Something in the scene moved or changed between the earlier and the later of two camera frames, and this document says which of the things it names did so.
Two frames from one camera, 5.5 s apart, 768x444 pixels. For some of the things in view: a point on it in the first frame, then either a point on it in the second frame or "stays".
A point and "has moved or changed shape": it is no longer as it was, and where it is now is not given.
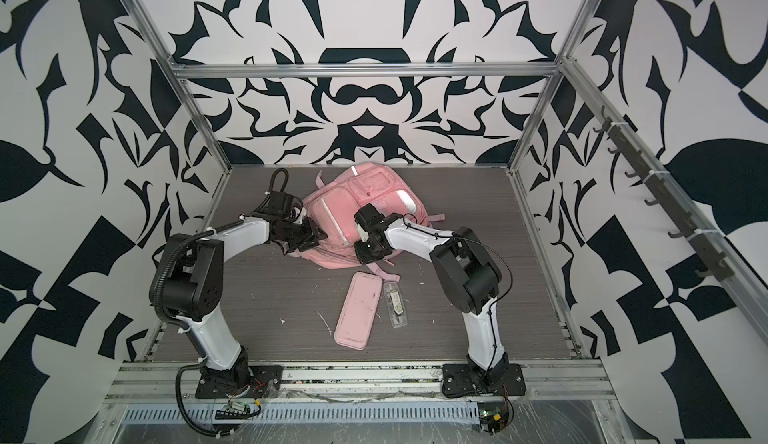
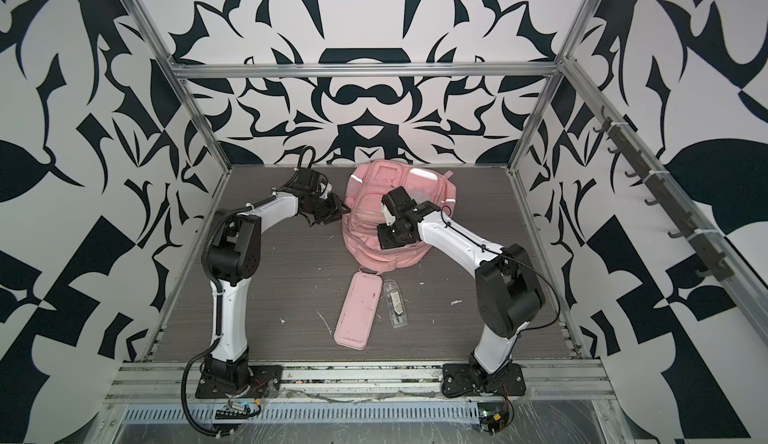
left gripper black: (314, 237) to (337, 211)
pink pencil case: (353, 328) stays
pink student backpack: (333, 205) has moved or changed shape
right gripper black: (361, 255) to (385, 241)
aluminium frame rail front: (150, 383) stays
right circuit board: (493, 416) stays
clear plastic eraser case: (396, 309) stays
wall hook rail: (699, 246) stays
